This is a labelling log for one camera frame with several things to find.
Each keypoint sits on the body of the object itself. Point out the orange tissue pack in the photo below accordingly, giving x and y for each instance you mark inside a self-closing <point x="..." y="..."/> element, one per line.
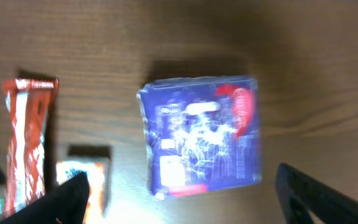
<point x="96" y="169"/>

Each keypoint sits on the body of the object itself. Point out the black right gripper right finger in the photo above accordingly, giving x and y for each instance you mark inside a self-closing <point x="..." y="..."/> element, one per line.
<point x="300" y="194"/>

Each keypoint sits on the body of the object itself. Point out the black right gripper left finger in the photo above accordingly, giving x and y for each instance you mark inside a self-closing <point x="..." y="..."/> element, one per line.
<point x="66" y="205"/>

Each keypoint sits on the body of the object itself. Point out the purple red snack packet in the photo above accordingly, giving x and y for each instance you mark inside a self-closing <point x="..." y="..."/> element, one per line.
<point x="201" y="134"/>

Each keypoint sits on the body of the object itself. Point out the orange red snack bar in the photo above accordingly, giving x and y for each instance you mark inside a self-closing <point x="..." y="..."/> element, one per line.
<point x="28" y="102"/>

